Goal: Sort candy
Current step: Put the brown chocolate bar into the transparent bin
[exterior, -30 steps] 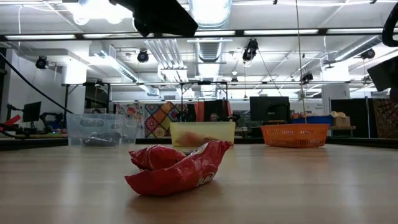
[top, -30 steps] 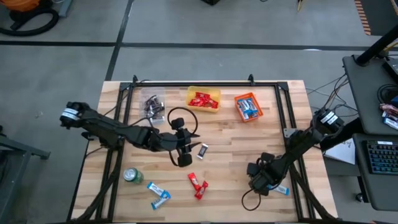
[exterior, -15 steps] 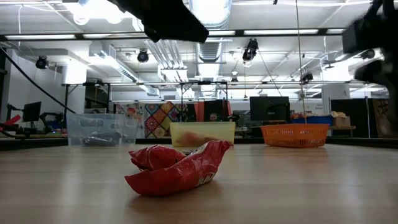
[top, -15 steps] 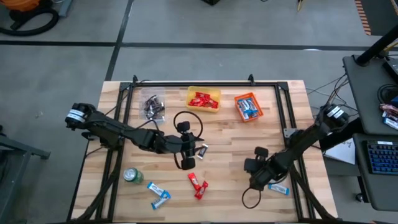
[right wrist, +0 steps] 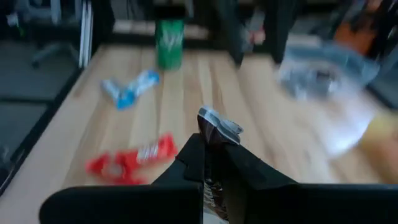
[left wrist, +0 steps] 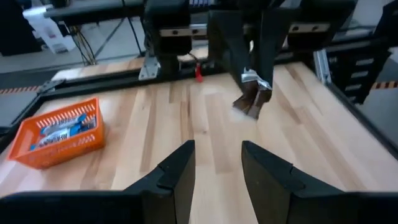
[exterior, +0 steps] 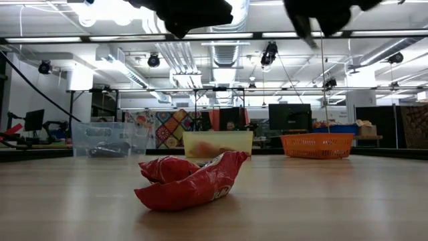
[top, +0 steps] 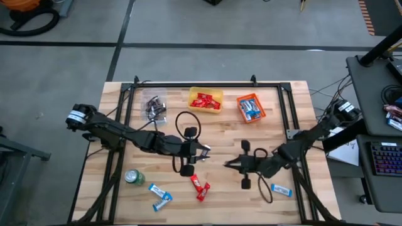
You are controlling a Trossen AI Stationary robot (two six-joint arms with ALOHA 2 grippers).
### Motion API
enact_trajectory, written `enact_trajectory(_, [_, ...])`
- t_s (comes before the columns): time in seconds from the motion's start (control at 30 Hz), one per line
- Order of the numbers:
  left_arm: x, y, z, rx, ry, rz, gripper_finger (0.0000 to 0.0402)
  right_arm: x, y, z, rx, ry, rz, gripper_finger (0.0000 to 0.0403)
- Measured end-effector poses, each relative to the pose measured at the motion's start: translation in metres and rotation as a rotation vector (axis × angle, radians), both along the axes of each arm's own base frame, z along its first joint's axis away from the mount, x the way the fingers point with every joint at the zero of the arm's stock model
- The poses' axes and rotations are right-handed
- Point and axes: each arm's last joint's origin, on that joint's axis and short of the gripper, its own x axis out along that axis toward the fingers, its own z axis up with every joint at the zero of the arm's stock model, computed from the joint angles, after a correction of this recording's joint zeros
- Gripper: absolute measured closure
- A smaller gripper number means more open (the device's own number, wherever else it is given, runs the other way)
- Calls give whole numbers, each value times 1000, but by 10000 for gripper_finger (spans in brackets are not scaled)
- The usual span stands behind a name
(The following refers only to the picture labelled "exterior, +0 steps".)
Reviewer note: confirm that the blue storage bin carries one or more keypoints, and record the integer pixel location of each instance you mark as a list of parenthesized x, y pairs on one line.
[(337, 130)]

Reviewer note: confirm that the cardboard box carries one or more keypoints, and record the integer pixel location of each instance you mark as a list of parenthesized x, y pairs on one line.
[(367, 130)]

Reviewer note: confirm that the brown patterned rug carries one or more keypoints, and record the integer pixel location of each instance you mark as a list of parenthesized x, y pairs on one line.
[(416, 127)]

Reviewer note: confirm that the black background station frame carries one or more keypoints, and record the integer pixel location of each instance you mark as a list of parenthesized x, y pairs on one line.
[(150, 89)]

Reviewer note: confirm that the yellow plastic bin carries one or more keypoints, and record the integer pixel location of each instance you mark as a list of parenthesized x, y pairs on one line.
[(240, 140)]

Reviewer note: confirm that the small wooden table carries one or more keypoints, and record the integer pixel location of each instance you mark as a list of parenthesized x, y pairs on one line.
[(368, 137)]

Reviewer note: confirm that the white strip light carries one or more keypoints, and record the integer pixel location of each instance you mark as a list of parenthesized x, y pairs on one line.
[(43, 39), (281, 34), (394, 33), (217, 35)]

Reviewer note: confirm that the orange plastic basket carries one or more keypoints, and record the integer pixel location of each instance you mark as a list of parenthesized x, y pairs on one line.
[(317, 145)]

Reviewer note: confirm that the white printed cloth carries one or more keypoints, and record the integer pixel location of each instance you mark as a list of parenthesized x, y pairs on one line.
[(142, 117)]

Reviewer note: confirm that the orange curtain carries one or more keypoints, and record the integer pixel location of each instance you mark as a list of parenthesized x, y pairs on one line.
[(214, 120)]

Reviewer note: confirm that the small black monitor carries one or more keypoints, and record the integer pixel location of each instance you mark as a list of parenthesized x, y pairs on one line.
[(33, 120)]

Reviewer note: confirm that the large black monitor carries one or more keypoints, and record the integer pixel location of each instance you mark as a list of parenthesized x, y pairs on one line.
[(289, 117)]

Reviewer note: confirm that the clear plastic bin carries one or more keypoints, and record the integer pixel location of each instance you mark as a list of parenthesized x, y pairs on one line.
[(133, 134)]

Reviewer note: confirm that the black ceiling spotlight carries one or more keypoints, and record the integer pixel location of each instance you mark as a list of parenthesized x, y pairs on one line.
[(269, 53), (330, 83), (395, 58), (154, 61), (45, 67)]

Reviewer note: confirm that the silver slanted duct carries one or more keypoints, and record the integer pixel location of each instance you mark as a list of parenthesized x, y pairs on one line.
[(384, 53)]

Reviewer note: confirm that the brown Hershey's mini bar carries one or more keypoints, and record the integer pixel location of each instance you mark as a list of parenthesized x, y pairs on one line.
[(100, 152), (120, 148)]

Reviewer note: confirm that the black overhead beam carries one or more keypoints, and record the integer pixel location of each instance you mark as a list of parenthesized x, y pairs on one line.
[(257, 34)]

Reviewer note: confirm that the white ceiling air duct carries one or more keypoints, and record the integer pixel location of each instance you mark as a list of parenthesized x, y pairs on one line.
[(127, 72)]

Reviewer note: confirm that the colourful patchwork quilt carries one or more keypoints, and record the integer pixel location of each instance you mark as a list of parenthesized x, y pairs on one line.
[(172, 125)]

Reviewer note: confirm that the red background object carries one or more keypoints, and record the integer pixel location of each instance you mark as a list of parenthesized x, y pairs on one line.
[(11, 130)]

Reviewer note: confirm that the person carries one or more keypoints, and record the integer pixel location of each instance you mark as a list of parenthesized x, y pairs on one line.
[(102, 120), (230, 126)]

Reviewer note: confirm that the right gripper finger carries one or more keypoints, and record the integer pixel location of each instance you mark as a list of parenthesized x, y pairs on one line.
[(306, 28)]

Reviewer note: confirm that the dark partition panel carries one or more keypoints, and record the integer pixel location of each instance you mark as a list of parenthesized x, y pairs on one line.
[(384, 120)]

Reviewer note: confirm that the silver ceiling duct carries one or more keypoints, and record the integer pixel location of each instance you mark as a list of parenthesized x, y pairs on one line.
[(225, 53)]

